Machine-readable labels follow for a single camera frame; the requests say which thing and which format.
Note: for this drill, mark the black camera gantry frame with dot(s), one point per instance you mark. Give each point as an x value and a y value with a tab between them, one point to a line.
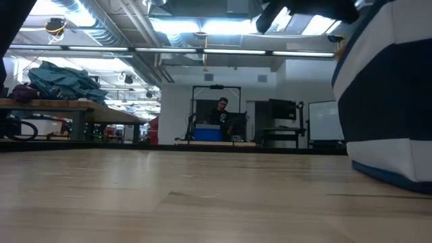
216	87

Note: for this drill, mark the purple bag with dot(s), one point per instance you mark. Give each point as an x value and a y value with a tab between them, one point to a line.
23	94

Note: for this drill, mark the blue plastic bin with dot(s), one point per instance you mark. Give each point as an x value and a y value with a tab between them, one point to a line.
206	133

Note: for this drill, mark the long ceiling light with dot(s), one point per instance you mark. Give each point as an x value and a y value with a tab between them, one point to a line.
35	47
165	50
303	53
234	52
98	48

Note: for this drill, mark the black aluminium table frame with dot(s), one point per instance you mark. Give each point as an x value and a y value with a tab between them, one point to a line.
168	148

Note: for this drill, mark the wooden top work table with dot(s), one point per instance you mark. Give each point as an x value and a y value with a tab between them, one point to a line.
216	143

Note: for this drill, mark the rack with red bins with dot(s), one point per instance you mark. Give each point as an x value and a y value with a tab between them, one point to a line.
153	131

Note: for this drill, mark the black computer monitor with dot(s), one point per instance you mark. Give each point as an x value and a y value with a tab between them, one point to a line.
283	108

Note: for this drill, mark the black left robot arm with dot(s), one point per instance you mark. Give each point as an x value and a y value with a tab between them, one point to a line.
13	20

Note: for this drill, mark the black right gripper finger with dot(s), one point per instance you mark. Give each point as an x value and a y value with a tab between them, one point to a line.
266	18

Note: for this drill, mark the navy fabric storage bin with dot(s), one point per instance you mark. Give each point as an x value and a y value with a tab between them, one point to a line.
388	101

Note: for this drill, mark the wheeled grey metal workbench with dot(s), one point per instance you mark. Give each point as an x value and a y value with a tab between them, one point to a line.
84	108

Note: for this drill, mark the whiteboard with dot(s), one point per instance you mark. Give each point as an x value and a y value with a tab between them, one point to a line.
325	119

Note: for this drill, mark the person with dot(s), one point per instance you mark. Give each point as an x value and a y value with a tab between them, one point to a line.
219	114

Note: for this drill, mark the white storage box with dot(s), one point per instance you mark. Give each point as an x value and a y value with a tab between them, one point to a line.
44	126

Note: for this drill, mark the silver ceiling duct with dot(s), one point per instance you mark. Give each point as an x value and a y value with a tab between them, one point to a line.
101	33

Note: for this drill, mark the black monitor desk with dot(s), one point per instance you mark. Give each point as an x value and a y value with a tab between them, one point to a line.
283	130

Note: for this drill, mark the pile of blue towels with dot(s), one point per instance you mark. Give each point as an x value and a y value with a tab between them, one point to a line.
64	82

